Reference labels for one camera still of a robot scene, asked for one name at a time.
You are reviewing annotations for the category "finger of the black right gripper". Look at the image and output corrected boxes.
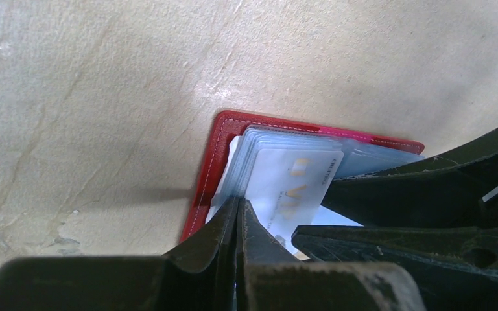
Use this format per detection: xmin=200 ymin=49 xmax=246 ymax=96
xmin=292 ymin=225 xmax=498 ymax=310
xmin=322 ymin=128 xmax=498 ymax=228

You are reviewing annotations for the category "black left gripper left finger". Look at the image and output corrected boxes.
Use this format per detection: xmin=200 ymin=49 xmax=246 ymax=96
xmin=0 ymin=198 xmax=239 ymax=310

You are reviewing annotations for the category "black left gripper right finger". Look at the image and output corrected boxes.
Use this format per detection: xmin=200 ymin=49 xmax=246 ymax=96
xmin=237 ymin=199 xmax=425 ymax=310

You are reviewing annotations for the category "white VIP credit card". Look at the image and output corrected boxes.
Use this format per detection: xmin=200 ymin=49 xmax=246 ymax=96
xmin=244 ymin=148 xmax=344 ymax=254

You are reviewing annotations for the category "red leather card holder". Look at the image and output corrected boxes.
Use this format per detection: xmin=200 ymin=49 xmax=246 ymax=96
xmin=181 ymin=111 xmax=424 ymax=239

